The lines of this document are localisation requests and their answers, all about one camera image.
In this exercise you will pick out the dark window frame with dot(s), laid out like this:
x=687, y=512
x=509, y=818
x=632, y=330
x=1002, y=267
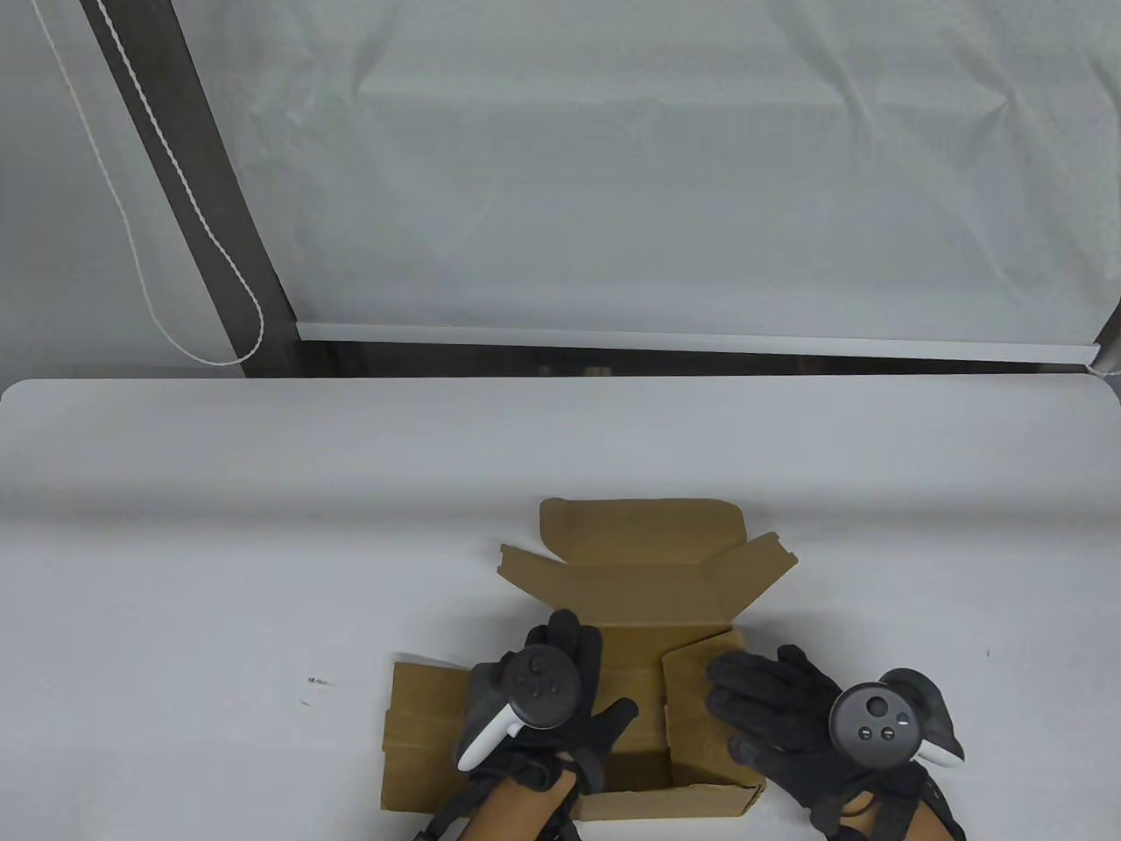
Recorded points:
x=210, y=210

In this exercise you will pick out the person's right middle finger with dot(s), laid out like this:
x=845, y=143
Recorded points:
x=731, y=699

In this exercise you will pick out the person's left forearm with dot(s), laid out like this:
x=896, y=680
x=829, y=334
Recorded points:
x=517, y=810

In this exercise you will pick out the white blind bottom rail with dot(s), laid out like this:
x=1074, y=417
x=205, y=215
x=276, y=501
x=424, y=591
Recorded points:
x=701, y=340

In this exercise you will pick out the grey controller on right glove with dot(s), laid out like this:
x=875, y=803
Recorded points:
x=876, y=723

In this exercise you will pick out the person's left thumb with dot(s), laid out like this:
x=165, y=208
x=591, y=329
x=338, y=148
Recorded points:
x=613, y=723

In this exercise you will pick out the white roller blind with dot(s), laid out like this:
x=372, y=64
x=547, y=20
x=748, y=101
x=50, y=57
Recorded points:
x=657, y=158

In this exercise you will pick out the brown cardboard box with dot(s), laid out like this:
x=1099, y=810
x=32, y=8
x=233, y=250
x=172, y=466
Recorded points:
x=613, y=578

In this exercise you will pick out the grey controller on glove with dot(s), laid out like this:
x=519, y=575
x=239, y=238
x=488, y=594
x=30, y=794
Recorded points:
x=534, y=688
x=876, y=723

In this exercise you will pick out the grey controller on left glove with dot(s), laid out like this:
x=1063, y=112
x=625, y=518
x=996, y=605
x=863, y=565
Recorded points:
x=534, y=688

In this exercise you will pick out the person's left hand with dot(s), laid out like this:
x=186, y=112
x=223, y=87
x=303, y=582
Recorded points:
x=585, y=731

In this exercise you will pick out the person's right thumb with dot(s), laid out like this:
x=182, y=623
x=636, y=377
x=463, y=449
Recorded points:
x=746, y=755

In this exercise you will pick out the person's left middle finger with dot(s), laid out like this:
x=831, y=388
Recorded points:
x=563, y=629

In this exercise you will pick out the person's right hand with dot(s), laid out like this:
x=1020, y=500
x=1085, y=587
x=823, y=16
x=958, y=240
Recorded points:
x=788, y=745

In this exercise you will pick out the person's right little finger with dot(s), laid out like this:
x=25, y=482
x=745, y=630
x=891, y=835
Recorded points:
x=797, y=666

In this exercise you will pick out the person's right forearm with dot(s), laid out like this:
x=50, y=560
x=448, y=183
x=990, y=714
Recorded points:
x=876, y=819

